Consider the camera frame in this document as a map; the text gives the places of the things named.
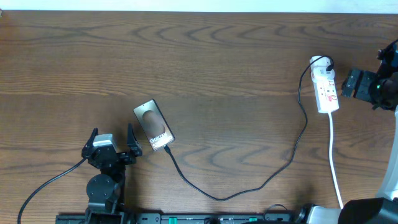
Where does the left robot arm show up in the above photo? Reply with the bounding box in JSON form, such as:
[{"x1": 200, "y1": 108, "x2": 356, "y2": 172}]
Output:
[{"x1": 81, "y1": 124, "x2": 142, "y2": 223}]

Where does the black USB charging cable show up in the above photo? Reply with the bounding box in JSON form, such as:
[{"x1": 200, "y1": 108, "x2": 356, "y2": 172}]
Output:
[{"x1": 163, "y1": 55, "x2": 335, "y2": 202}]

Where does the white power strip cord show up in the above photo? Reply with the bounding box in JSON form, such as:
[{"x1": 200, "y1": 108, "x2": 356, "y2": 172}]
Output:
[{"x1": 328, "y1": 112, "x2": 345, "y2": 210}]

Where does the Galaxy S25 Ultra smartphone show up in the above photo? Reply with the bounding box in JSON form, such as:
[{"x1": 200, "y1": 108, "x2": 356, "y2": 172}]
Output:
[{"x1": 133, "y1": 99, "x2": 175, "y2": 151}]

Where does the white power strip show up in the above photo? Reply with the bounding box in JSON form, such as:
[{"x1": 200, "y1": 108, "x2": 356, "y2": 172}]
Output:
[{"x1": 310, "y1": 55, "x2": 339, "y2": 114}]

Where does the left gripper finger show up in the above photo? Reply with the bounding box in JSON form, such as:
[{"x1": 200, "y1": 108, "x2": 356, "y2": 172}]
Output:
[
  {"x1": 126, "y1": 123, "x2": 141, "y2": 153},
  {"x1": 85, "y1": 128, "x2": 98, "y2": 148}
]

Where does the black mounting rail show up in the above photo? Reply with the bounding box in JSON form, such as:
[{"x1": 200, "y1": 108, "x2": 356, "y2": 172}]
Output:
[{"x1": 55, "y1": 212, "x2": 294, "y2": 224}]

